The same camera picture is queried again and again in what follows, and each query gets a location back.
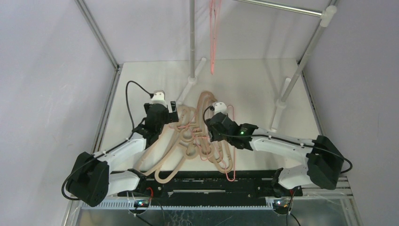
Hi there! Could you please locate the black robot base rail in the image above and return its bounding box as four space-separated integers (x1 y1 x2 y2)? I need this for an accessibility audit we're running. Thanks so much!
118 170 304 208

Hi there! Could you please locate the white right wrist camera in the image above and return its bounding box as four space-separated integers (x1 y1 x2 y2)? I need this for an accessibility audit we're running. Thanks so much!
212 102 227 115

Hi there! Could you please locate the right controller board with wires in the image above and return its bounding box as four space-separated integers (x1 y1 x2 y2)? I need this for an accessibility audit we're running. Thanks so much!
272 186 301 226

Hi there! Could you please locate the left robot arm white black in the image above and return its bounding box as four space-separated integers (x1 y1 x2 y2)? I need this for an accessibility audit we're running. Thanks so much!
61 101 179 207

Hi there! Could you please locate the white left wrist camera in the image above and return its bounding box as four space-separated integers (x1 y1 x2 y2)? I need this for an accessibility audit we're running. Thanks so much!
151 90 168 107

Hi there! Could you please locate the beige plastic hanger leftmost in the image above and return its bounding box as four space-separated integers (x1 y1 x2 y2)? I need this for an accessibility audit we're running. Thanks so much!
134 105 195 184

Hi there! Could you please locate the black left camera cable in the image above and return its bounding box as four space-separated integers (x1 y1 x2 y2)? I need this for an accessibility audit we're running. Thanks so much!
61 81 155 201

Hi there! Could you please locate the left controller board with wires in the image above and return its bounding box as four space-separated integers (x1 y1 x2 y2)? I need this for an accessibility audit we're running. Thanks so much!
127 187 166 226

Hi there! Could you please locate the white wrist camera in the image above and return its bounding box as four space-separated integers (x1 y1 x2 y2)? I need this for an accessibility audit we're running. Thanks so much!
212 102 227 115
151 90 168 107

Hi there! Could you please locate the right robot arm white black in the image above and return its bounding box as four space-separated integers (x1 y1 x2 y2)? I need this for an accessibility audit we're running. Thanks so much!
205 113 346 196

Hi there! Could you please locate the controller board with wires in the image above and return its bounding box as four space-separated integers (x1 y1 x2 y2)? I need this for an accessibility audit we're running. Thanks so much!
127 187 166 226
272 186 301 226

